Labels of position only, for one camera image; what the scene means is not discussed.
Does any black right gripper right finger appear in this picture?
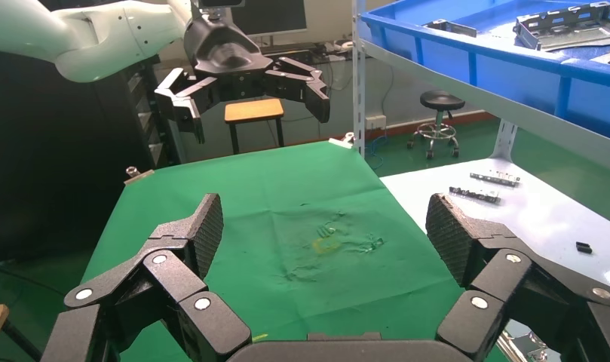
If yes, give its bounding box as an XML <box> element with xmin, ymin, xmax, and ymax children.
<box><xmin>425</xmin><ymin>193</ymin><xmax>610</xmax><ymax>362</ymax></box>

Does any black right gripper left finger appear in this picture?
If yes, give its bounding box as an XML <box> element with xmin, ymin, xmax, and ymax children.
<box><xmin>39</xmin><ymin>193</ymin><xmax>253</xmax><ymax>362</ymax></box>

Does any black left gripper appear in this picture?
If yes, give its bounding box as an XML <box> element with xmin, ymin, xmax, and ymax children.
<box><xmin>155</xmin><ymin>17</ymin><xmax>332</xmax><ymax>145</ymax></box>

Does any wooden top stool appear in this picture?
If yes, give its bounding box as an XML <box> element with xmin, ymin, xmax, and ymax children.
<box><xmin>223</xmin><ymin>97</ymin><xmax>286</xmax><ymax>155</ymax></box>

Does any black computer monitor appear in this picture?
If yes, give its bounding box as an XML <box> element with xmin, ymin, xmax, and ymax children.
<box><xmin>231</xmin><ymin>0</ymin><xmax>308</xmax><ymax>38</ymax></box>

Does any dark drawer rack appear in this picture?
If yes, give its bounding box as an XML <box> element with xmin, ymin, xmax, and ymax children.
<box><xmin>126</xmin><ymin>57</ymin><xmax>183</xmax><ymax>168</ymax></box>

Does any green table cloth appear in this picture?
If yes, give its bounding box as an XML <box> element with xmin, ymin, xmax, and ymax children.
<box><xmin>82</xmin><ymin>141</ymin><xmax>465</xmax><ymax>362</ymax></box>

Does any silver binder clip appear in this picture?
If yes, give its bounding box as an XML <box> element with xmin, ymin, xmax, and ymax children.
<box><xmin>124</xmin><ymin>166</ymin><xmax>156</xmax><ymax>187</ymax></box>
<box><xmin>330</xmin><ymin>131</ymin><xmax>357</xmax><ymax>150</ymax></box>

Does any white slotted steel upright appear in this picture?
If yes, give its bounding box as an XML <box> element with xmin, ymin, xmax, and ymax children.
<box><xmin>490</xmin><ymin>119</ymin><xmax>519</xmax><ymax>162</ymax></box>
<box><xmin>353</xmin><ymin>0</ymin><xmax>367</xmax><ymax>157</ymax></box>

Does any black round swivel stool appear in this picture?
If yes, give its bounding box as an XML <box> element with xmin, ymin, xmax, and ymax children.
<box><xmin>406</xmin><ymin>90</ymin><xmax>467</xmax><ymax>161</ymax></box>

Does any blue plastic bin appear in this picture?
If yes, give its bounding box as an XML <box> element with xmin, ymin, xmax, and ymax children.
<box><xmin>359</xmin><ymin>0</ymin><xmax>610</xmax><ymax>146</ymax></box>

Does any small grey metal rail part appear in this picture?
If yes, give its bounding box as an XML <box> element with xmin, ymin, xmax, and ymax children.
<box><xmin>448</xmin><ymin>186</ymin><xmax>502</xmax><ymax>205</ymax></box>
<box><xmin>469</xmin><ymin>170</ymin><xmax>522</xmax><ymax>189</ymax></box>

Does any blue cable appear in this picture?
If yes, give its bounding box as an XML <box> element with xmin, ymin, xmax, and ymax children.
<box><xmin>366</xmin><ymin>130</ymin><xmax>388</xmax><ymax>171</ymax></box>

